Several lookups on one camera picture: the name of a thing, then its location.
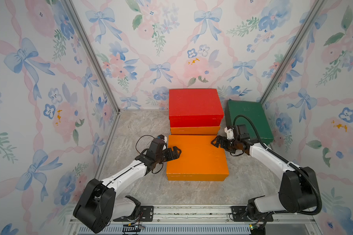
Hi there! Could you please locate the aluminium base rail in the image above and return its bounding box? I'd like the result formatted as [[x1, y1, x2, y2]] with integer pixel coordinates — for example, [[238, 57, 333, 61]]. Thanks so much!
[[63, 203, 323, 235]]

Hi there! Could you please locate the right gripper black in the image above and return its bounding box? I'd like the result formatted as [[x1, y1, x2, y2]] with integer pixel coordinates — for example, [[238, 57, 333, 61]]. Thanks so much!
[[211, 135, 240, 152]]

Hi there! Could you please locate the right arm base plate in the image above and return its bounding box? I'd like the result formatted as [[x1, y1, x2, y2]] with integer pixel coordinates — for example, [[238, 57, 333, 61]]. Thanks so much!
[[229, 206, 274, 222]]

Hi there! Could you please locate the right corner aluminium post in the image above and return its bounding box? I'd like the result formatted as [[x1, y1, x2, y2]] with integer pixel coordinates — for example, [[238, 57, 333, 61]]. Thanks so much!
[[260, 0, 327, 105]]

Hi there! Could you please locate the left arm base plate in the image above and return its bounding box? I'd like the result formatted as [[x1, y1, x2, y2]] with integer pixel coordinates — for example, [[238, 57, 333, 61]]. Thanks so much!
[[112, 206, 154, 223]]

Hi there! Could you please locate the right connector board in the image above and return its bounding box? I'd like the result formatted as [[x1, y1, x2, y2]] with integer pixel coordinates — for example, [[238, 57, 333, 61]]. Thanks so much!
[[249, 224, 266, 235]]

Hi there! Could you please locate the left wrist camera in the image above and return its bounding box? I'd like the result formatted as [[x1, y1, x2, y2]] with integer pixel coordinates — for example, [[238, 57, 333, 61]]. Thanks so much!
[[157, 135, 168, 150]]

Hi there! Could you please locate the orange shoebox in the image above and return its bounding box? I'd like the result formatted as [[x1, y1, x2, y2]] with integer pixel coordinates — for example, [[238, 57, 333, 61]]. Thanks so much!
[[171, 126, 220, 136], [166, 135, 229, 181]]

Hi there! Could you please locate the green shoebox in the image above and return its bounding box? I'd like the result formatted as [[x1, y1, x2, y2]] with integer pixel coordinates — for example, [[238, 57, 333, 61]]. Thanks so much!
[[224, 100, 275, 145]]

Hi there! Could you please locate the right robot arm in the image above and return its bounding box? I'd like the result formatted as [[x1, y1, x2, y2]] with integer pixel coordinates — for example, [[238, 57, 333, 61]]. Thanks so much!
[[211, 125, 323, 220]]

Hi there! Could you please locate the red shoebox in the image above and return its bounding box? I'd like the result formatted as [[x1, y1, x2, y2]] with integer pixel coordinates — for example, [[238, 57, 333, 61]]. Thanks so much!
[[169, 89, 224, 128]]

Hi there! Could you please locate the left corner aluminium post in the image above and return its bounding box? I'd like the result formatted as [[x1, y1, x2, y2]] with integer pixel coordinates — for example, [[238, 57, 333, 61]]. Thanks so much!
[[61, 0, 120, 115]]

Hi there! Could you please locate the corner aluminium post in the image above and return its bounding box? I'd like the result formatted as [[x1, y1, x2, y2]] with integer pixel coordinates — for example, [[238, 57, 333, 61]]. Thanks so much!
[[61, 0, 120, 115], [260, 0, 327, 105]]

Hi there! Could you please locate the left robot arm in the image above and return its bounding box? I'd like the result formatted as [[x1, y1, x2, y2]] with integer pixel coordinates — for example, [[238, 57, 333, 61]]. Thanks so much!
[[73, 135, 182, 234]]

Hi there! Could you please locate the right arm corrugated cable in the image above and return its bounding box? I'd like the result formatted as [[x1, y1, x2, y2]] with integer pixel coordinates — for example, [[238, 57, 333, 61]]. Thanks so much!
[[233, 114, 323, 216]]

